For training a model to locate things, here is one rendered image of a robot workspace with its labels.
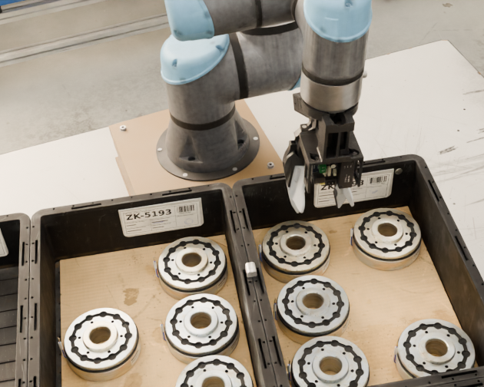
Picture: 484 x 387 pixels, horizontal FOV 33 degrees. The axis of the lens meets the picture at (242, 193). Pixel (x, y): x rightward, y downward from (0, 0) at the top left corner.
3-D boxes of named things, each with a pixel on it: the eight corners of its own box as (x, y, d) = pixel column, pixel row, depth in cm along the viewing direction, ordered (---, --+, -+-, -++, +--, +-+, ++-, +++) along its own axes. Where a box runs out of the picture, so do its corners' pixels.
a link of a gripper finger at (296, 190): (285, 234, 114) (303, 185, 107) (276, 204, 118) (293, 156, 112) (306, 235, 114) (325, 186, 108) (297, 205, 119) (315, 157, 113)
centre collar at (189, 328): (180, 312, 116) (180, 309, 116) (215, 305, 117) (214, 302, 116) (186, 340, 113) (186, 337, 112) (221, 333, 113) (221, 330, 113)
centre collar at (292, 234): (276, 235, 126) (276, 233, 125) (307, 230, 126) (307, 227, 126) (283, 259, 122) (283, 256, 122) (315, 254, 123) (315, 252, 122)
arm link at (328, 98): (295, 53, 101) (359, 47, 102) (293, 83, 105) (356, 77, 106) (309, 89, 96) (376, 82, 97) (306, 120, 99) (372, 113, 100)
